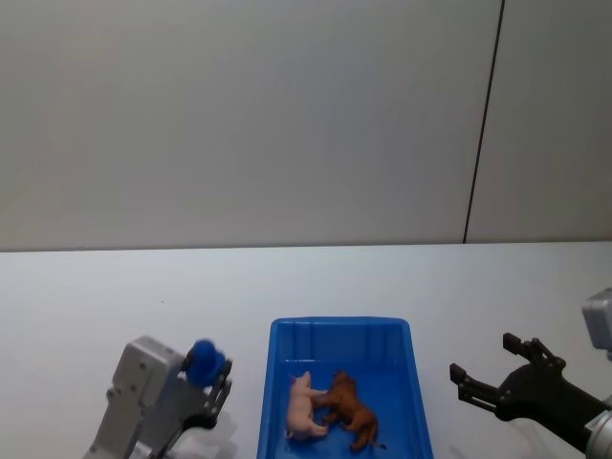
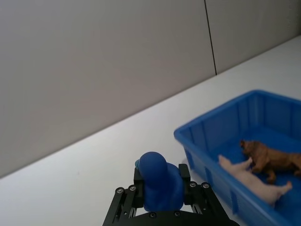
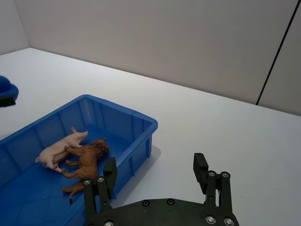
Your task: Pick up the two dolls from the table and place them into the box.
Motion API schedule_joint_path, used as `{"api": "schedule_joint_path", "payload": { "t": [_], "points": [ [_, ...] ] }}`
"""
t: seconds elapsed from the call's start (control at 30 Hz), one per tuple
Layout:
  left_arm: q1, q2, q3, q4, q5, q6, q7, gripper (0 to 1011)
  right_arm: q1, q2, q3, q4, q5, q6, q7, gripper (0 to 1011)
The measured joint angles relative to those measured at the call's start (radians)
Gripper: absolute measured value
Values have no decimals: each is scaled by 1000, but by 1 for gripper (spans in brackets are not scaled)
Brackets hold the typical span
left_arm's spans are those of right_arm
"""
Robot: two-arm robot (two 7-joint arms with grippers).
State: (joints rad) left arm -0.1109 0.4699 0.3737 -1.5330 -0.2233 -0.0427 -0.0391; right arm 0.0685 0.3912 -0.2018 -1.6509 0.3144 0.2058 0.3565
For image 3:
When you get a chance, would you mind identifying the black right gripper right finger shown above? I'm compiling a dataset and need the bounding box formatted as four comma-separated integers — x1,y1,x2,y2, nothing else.
193,153,233,212

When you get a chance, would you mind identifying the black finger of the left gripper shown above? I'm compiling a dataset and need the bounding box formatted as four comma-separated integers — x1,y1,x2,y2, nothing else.
0,96,16,108

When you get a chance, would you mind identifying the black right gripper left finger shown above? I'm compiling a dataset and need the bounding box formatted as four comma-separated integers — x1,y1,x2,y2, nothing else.
82,157,118,218

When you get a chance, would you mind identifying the blue rounded object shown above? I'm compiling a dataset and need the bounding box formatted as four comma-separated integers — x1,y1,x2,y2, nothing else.
0,75,19,101

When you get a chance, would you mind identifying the brown toy lion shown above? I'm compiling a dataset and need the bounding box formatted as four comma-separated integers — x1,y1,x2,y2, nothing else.
61,137,110,204

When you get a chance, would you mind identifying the pink toy pig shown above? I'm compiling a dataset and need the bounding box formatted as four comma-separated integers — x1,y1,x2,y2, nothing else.
35,126,89,172

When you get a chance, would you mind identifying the blue plastic bin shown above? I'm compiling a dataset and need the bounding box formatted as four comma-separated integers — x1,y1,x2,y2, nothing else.
0,94,158,226

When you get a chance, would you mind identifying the thin black cable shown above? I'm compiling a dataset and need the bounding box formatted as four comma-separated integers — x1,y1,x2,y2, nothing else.
255,0,300,105

